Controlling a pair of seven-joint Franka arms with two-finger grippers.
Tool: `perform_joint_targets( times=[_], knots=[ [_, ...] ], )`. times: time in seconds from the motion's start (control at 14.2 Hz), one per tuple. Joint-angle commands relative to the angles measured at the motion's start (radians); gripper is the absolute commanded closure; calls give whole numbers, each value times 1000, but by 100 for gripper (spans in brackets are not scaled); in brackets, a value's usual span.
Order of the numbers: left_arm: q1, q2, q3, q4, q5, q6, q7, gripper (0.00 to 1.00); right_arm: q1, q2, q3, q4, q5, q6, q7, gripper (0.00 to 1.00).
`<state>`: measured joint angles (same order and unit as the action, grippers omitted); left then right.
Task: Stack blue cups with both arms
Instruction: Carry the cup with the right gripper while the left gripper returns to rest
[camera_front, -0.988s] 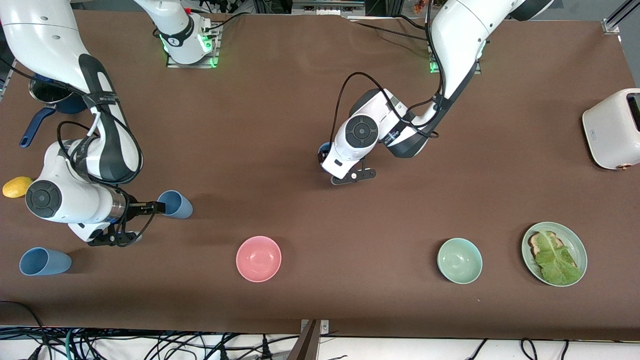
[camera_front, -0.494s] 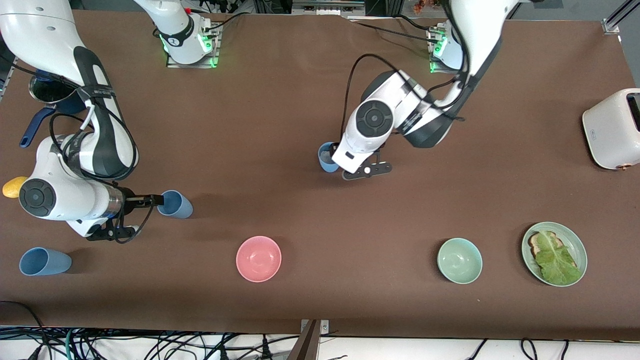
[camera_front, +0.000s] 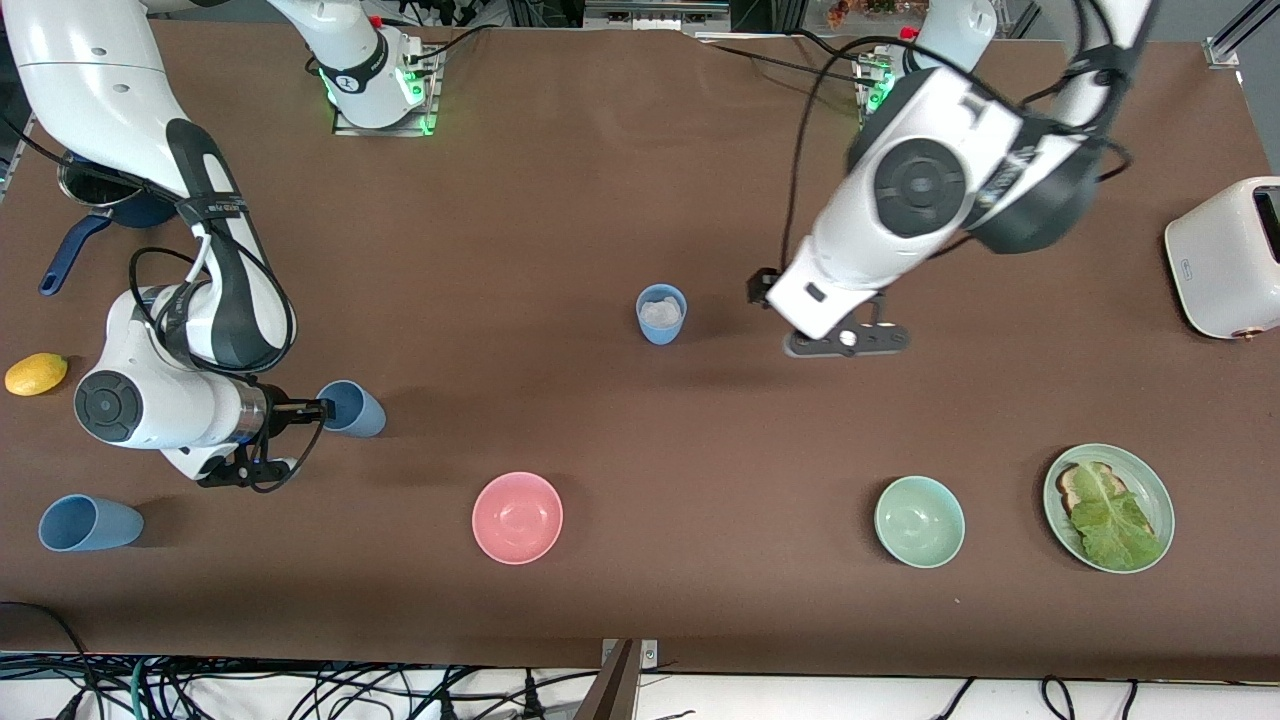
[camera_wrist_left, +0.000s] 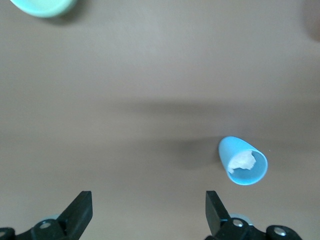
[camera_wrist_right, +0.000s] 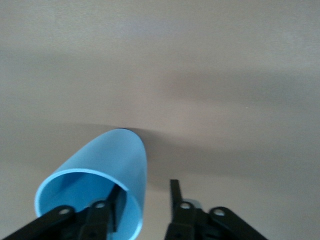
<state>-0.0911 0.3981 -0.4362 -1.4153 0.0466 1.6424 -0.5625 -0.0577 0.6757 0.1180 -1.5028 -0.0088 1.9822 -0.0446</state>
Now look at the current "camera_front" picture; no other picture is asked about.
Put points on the toast slice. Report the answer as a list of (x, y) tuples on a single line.
[(1070, 490)]

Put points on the aluminium frame profile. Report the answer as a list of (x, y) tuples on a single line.
[(1235, 40), (15, 155)]

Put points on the dark blue saucepan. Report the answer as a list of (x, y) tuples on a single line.
[(62, 262)]

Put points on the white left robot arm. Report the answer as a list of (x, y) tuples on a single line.
[(850, 260)]

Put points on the brown table cover mat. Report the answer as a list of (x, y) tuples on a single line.
[(640, 420)]

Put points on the green lettuce leaf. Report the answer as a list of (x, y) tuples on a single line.
[(1115, 525)]

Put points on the white toaster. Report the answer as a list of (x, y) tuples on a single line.
[(1220, 260)]

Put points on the yellow lemon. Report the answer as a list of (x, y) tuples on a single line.
[(35, 375)]

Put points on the pale green plate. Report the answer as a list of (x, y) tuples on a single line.
[(1155, 490)]

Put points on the glass lid with blue knob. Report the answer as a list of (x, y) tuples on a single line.
[(100, 190)]

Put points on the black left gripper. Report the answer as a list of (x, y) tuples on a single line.
[(765, 286)]

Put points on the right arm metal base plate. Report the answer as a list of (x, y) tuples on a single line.
[(380, 131)]

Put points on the dark metal mount bar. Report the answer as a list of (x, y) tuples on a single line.
[(610, 690)]

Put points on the white crumpled paper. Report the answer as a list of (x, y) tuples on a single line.
[(661, 312)]

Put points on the pink bowl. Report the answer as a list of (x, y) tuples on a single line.
[(517, 518)]

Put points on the grey metal frame box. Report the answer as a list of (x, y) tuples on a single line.
[(655, 12)]

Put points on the blue cup with white filling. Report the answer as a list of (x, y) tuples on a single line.
[(660, 333)]

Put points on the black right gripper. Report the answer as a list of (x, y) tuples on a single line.
[(283, 410)]

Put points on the metal table clamp bracket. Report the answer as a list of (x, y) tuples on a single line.
[(650, 655)]

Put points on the blue plastic cup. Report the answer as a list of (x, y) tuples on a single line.
[(365, 415), (100, 525)]

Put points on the pale green bowl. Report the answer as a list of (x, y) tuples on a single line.
[(919, 522)]

